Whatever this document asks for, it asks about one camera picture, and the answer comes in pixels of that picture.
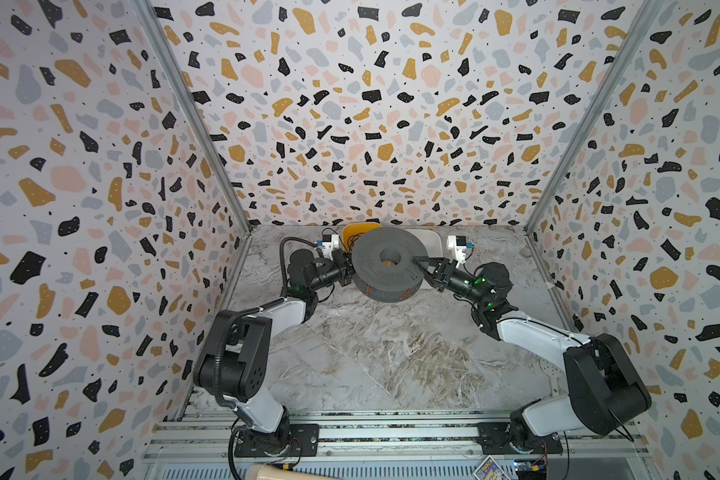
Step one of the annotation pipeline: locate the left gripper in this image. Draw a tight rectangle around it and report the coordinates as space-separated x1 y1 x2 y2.
306 253 368 296

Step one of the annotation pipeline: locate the black cable spool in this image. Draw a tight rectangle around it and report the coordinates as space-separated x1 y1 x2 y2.
351 227 428 303

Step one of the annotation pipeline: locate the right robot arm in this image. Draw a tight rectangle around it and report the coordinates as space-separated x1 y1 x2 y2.
414 257 652 449

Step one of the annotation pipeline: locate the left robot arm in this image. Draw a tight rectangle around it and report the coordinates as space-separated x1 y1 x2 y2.
192 234 355 456

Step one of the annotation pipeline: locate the white plastic bin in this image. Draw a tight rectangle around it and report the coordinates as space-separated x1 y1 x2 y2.
407 228 444 257

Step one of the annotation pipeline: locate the yellow plastic bin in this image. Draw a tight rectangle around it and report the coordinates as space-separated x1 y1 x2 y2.
341 222 381 248

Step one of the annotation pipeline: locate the colourful sticker card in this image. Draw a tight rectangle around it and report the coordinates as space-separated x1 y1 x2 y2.
472 456 510 480

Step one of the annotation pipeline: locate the beige cylinder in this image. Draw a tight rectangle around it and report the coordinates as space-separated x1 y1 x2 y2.
245 464 333 480

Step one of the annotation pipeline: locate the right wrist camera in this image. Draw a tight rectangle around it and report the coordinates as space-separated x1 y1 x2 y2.
446 235 474 265

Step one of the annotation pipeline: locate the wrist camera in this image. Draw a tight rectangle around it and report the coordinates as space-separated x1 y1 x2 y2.
316 233 343 259
446 235 474 265

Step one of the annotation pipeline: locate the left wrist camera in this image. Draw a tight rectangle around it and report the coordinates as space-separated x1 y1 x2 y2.
316 233 343 259

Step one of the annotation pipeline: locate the black cable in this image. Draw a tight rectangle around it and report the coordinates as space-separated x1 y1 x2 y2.
322 226 361 250

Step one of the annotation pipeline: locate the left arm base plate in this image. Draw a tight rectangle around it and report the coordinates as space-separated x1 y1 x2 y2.
230 423 320 459

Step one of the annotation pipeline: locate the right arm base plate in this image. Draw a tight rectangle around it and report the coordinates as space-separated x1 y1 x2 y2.
476 422 564 455

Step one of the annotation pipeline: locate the aluminium mounting rail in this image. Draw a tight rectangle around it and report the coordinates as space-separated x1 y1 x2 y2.
144 410 648 463

